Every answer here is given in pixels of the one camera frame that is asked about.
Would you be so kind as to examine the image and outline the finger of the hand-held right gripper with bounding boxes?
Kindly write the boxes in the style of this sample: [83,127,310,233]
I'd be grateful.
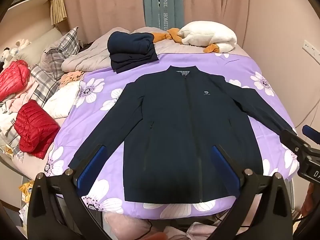
[279,128,311,156]
[302,124,320,142]

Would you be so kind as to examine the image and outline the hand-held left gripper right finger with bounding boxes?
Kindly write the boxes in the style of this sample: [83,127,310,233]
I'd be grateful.
[212,144,293,240]

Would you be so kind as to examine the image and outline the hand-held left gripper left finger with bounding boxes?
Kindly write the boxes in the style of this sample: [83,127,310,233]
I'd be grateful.
[27,144,108,240]

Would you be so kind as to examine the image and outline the navy zip jacket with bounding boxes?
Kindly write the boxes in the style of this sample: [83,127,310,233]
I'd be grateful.
[68,65,297,203]

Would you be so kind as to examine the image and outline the stack of folded navy clothes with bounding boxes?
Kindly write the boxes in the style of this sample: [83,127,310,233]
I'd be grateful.
[107,31,160,74]

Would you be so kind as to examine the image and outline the purple floral bedsheet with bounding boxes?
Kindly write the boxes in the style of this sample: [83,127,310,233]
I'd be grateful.
[44,52,300,222]

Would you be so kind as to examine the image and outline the pink cloth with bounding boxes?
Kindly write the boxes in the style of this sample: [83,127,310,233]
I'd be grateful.
[104,211,213,240]

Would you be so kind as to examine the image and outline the red down jacket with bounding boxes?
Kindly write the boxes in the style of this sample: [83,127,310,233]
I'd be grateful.
[0,60,31,102]
[14,99,60,160]

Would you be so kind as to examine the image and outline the yellow snack bag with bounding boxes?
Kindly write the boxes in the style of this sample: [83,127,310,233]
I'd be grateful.
[19,180,35,203]

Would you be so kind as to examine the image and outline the peach cloth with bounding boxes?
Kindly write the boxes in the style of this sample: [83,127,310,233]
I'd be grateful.
[59,70,85,88]

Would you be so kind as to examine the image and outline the grey plaid pillow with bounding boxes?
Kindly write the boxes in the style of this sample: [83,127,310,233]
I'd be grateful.
[40,27,80,68]
[29,64,61,107]

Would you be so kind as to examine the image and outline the beige quilt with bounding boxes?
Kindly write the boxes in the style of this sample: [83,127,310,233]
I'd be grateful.
[61,26,175,72]

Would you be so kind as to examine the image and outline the white plush goose toy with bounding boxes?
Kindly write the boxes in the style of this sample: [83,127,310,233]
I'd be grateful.
[152,21,237,53]

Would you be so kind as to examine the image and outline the beige padded headboard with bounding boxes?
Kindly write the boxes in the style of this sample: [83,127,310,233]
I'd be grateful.
[15,27,63,62]

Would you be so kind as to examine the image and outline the white plush dog toy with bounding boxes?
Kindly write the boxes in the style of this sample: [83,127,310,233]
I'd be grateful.
[0,39,32,67]

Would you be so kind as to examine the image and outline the beige tasselled cloth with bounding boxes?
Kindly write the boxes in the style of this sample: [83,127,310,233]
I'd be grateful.
[50,0,68,25]

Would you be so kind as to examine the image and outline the teal hanging towel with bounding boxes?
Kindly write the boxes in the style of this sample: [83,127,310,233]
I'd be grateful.
[142,0,185,29]

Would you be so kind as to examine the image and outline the white wall socket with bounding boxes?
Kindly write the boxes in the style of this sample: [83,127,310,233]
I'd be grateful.
[302,39,320,63]

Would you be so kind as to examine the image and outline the black cable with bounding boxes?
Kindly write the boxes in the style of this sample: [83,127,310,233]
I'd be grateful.
[140,217,156,240]

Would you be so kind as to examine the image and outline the white wall shelf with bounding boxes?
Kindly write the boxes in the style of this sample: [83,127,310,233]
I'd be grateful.
[7,0,63,12]

